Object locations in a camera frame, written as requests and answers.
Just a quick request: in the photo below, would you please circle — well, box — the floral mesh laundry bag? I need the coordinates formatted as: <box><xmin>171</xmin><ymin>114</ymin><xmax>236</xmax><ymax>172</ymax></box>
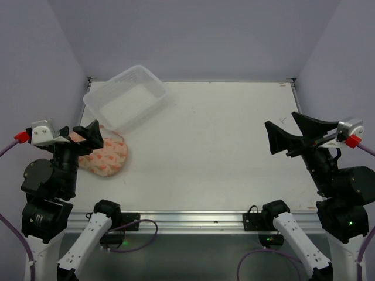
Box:
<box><xmin>79</xmin><ymin>125</ymin><xmax>128</xmax><ymax>177</ymax></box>

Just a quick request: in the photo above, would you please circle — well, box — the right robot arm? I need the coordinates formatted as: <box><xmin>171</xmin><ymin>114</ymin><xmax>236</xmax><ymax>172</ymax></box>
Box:
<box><xmin>262</xmin><ymin>112</ymin><xmax>374</xmax><ymax>280</ymax></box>

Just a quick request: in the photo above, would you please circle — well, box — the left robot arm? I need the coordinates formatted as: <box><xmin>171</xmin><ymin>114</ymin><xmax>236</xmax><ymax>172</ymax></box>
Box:
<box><xmin>1</xmin><ymin>119</ymin><xmax>121</xmax><ymax>280</ymax></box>

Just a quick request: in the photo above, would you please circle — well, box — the white plastic basket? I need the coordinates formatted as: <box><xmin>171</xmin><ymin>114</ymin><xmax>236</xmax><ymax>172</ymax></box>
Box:
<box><xmin>83</xmin><ymin>65</ymin><xmax>168</xmax><ymax>131</ymax></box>

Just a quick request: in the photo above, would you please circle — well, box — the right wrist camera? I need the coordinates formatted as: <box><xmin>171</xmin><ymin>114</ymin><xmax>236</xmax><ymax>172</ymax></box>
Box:
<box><xmin>319</xmin><ymin>117</ymin><xmax>364</xmax><ymax>149</ymax></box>

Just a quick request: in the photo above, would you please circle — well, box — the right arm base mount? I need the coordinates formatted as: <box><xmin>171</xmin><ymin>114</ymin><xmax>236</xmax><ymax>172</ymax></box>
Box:
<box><xmin>242</xmin><ymin>205</ymin><xmax>284</xmax><ymax>249</ymax></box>

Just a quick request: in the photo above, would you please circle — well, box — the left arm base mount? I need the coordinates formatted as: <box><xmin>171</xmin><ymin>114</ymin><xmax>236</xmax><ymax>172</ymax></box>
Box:
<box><xmin>100</xmin><ymin>212</ymin><xmax>141</xmax><ymax>249</ymax></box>

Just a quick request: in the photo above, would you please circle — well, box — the aluminium table front rail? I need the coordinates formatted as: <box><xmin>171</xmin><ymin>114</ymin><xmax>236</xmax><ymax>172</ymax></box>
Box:
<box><xmin>66</xmin><ymin>210</ymin><xmax>324</xmax><ymax>234</ymax></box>

